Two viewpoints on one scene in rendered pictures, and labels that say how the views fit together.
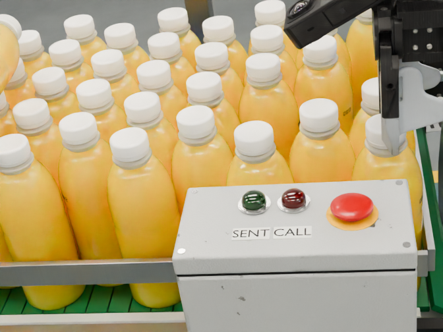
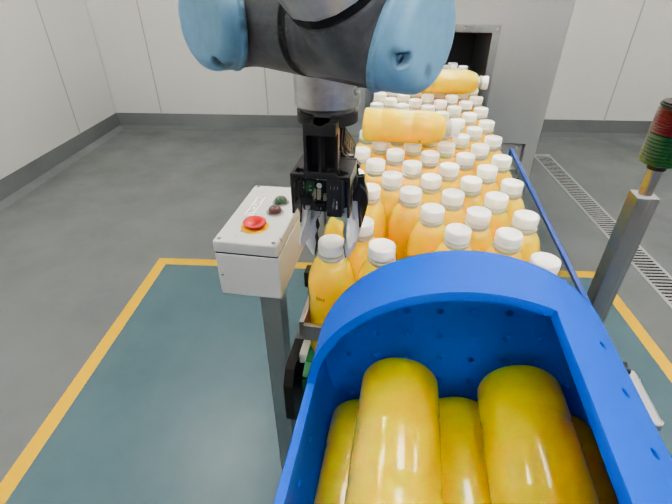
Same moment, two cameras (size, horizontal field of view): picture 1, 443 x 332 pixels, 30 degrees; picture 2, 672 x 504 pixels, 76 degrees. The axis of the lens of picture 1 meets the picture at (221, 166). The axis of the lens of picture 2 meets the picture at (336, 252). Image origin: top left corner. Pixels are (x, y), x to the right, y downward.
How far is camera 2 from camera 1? 96 cm
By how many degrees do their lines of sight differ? 71
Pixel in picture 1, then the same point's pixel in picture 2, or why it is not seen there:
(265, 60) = (432, 208)
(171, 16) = (507, 182)
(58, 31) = not seen: outside the picture
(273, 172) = (331, 224)
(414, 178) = (315, 278)
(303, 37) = not seen: hidden behind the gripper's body
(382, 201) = (260, 236)
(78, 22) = (500, 157)
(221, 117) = (397, 212)
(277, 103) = (414, 233)
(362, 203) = (251, 222)
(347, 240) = (235, 223)
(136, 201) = not seen: hidden behind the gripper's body
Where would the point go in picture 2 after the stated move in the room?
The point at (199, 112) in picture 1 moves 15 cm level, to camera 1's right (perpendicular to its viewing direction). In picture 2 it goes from (372, 188) to (381, 230)
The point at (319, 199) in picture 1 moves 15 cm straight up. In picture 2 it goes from (274, 219) to (265, 126)
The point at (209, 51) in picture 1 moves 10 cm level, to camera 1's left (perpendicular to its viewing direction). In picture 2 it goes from (450, 192) to (438, 170)
